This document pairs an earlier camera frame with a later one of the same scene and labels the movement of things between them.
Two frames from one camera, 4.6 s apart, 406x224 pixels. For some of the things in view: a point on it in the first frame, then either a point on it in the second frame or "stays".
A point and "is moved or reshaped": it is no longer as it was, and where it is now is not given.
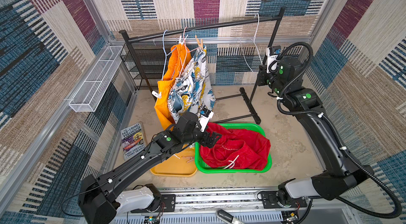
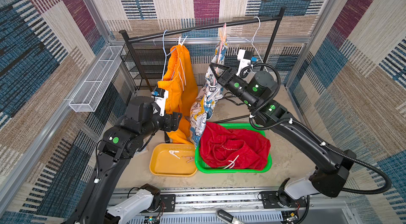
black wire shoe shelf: x=145 y=62 stays
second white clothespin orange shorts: x=180 y=42 stays
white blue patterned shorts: x=192 y=91 is moved or reshaped
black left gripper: x=212 y=140 → x=169 y=126
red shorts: x=236 y=148 stays
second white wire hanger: x=165 y=54 stays
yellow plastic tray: x=182 y=164 stays
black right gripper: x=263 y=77 → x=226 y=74
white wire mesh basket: x=89 y=96 stays
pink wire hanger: x=186 y=52 → x=219 y=55
